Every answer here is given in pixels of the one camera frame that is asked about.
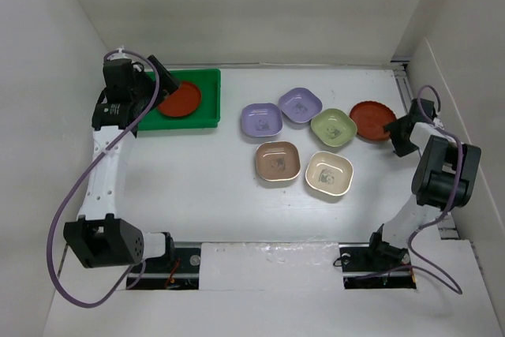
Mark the red scalloped round plate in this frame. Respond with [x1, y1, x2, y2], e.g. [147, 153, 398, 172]
[349, 101, 397, 142]

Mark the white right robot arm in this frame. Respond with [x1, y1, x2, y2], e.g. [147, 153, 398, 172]
[365, 99, 481, 269]

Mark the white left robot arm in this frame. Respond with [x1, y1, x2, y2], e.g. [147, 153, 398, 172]
[63, 51, 181, 271]

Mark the green plastic bin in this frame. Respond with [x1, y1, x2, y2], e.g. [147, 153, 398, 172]
[138, 69, 221, 131]

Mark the green square panda dish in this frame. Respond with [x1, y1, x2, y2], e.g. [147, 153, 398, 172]
[310, 108, 357, 148]

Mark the cream square panda dish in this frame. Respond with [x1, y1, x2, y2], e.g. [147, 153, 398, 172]
[305, 151, 354, 197]

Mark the purple square panda dish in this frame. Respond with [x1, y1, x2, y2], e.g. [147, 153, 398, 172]
[241, 103, 283, 137]
[278, 88, 323, 124]

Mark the brown square panda dish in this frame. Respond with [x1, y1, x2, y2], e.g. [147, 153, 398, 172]
[255, 141, 301, 187]

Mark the aluminium side rail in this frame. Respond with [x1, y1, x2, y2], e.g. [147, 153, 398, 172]
[390, 60, 414, 113]

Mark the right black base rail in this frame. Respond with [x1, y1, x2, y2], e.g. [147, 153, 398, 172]
[333, 243, 417, 290]

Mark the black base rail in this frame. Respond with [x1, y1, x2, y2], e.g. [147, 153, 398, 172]
[333, 243, 417, 290]
[126, 243, 201, 290]

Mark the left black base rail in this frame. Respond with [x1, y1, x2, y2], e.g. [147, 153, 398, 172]
[126, 243, 201, 290]

